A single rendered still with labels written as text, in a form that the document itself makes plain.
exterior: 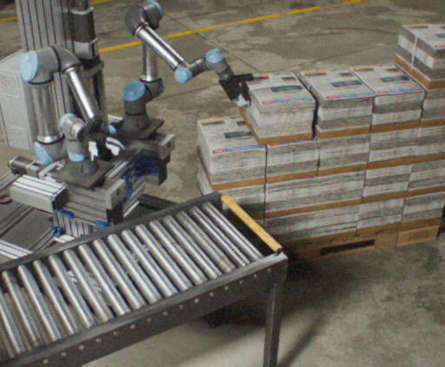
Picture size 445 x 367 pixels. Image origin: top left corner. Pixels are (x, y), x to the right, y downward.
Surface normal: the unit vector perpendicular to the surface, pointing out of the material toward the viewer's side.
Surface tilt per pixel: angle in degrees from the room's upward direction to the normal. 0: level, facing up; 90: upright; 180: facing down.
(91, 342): 90
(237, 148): 1
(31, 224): 0
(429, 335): 0
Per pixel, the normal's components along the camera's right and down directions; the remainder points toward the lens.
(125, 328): 0.52, 0.48
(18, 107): -0.42, 0.50
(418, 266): 0.00, -0.83
